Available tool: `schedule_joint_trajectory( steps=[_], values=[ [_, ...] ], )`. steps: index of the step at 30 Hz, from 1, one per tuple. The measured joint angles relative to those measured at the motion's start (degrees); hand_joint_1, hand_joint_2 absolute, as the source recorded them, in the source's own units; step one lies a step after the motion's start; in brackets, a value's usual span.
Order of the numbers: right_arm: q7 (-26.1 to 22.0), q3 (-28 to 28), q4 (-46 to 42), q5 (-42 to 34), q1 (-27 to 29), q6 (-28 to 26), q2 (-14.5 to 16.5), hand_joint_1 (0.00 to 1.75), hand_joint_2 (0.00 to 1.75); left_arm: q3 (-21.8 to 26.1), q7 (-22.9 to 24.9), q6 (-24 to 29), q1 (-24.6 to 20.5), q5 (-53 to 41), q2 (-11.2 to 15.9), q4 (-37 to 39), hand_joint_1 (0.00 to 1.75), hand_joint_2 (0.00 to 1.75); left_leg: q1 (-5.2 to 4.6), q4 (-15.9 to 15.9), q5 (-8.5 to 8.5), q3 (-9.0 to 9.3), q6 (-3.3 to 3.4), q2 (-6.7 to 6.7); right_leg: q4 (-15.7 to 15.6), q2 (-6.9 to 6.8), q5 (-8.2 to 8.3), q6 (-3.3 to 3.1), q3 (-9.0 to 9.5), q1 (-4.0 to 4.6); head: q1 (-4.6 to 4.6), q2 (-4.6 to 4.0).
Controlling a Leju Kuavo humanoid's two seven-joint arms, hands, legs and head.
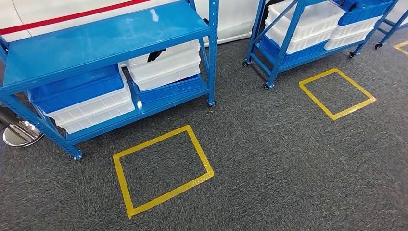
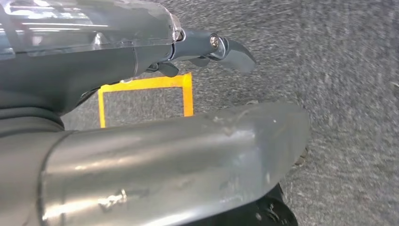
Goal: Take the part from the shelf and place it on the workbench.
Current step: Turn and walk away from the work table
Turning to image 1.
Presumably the white car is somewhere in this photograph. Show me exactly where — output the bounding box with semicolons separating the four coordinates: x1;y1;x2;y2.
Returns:
0;0;408;47

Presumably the chrome stanchion post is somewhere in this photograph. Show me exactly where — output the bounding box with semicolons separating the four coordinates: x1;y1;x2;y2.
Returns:
0;106;45;148

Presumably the blue plastic bin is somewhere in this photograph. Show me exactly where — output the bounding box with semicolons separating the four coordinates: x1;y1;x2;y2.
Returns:
332;0;395;27
258;34;329;66
132;73;210;104
27;64;126;115

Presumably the yellow floor tape square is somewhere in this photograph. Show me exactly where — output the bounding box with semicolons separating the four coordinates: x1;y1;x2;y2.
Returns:
298;67;378;121

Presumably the blue metal shelf rack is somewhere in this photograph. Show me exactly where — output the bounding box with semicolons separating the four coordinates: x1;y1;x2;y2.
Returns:
0;0;220;160
374;0;408;51
242;0;401;90

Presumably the black plastic strip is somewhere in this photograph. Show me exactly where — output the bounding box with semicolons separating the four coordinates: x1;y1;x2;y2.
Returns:
146;48;167;63

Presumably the red barrier belt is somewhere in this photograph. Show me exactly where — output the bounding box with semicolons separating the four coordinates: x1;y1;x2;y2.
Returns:
0;0;154;36

